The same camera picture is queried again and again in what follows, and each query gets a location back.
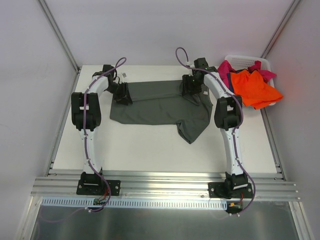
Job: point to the orange t-shirt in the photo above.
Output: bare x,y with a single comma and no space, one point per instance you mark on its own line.
253,90

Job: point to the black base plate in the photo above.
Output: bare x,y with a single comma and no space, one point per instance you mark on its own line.
98,188
220,190

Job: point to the magenta t-shirt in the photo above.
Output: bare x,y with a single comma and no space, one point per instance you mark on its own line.
225,69

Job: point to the left small circuit board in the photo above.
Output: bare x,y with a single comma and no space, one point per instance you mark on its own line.
99,201

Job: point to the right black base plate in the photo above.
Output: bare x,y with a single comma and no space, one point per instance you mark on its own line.
220,190

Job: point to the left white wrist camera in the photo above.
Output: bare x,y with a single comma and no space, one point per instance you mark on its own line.
121,77

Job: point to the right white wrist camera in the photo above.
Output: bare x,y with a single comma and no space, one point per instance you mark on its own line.
190,67

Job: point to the navy blue t-shirt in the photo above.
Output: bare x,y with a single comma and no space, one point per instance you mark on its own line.
231,88

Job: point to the white plastic laundry basket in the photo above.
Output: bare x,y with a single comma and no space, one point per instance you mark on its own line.
251,83

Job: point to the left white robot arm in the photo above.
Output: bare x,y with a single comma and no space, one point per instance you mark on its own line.
86,115

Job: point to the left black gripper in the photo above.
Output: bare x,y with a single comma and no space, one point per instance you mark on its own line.
122,93

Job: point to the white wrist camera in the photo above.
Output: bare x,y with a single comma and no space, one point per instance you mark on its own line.
121,77
190,67

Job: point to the aluminium mounting rail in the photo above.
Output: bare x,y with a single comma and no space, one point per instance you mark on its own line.
165,185

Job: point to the white slotted cable duct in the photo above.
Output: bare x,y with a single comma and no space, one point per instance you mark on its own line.
135,203

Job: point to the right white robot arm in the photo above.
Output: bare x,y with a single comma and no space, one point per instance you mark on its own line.
228,117

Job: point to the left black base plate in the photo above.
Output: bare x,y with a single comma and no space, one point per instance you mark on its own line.
98,188

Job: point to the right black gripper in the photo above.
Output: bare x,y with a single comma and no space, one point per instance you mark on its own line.
189,85

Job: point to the right small circuit board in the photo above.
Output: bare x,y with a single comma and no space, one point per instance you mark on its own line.
236,205

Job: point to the small circuit board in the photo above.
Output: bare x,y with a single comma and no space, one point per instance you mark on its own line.
236,205
99,201

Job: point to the dark grey t-shirt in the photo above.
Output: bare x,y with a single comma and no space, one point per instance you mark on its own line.
162,103

